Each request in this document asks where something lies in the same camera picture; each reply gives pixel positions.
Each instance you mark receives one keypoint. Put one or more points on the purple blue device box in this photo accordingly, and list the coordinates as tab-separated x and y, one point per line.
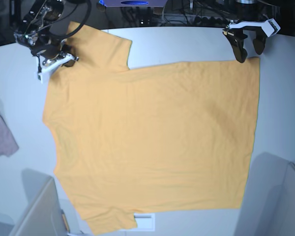
133	3

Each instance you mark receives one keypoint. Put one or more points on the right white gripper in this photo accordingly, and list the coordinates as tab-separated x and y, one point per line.
49	51

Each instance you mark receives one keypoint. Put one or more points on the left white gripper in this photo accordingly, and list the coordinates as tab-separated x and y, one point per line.
264	29

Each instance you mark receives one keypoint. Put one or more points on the white table slot plate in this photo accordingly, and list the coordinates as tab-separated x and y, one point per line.
145	222

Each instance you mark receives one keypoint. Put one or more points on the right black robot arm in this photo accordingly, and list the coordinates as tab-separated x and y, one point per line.
42	15

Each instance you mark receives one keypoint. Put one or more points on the orange tool in bin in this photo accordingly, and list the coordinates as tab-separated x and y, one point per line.
65	222

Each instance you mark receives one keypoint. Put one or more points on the orange yellow T-shirt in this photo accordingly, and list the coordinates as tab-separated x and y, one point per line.
177	136

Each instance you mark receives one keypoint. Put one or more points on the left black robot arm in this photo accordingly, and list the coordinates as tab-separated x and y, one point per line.
248	19

